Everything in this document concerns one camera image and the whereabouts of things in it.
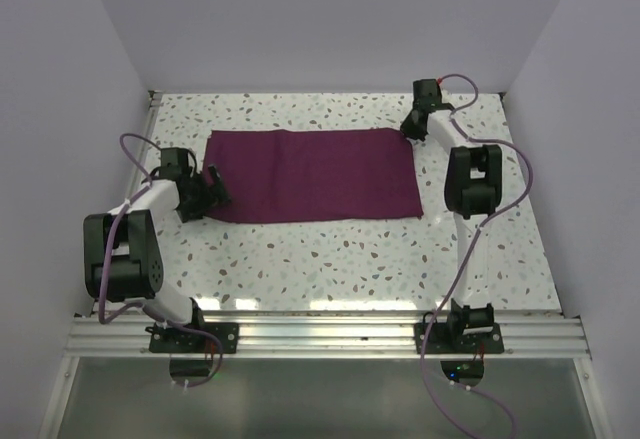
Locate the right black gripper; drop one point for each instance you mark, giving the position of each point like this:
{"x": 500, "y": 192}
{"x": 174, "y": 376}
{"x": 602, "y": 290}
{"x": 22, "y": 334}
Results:
{"x": 409, "y": 130}

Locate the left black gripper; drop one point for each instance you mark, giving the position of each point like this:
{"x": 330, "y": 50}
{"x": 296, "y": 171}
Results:
{"x": 189, "y": 212}

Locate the purple surgical wrap cloth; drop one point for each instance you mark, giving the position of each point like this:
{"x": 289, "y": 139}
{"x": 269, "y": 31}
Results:
{"x": 282, "y": 176}

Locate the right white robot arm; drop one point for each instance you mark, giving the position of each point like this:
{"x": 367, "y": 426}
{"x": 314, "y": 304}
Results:
{"x": 472, "y": 193}

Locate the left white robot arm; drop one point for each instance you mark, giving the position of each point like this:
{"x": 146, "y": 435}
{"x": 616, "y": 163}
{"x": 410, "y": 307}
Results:
{"x": 123, "y": 265}

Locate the aluminium left side rail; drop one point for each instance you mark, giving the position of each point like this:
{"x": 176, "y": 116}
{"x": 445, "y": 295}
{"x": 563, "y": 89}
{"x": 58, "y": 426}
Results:
{"x": 138, "y": 154}

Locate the aluminium rail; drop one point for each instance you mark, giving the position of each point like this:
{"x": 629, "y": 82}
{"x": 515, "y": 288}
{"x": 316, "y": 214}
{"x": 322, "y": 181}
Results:
{"x": 138, "y": 154}
{"x": 333, "y": 335}

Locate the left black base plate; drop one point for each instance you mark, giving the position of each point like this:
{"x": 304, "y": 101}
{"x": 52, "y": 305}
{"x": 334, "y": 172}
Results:
{"x": 217, "y": 336}

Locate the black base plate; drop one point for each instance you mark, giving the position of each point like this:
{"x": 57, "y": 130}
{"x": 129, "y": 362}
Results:
{"x": 217, "y": 336}
{"x": 440, "y": 341}

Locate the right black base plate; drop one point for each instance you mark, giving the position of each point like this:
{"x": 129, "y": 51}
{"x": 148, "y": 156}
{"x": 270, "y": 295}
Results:
{"x": 440, "y": 341}

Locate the aluminium front rail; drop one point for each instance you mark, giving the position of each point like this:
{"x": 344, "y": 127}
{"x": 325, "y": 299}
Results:
{"x": 333, "y": 335}

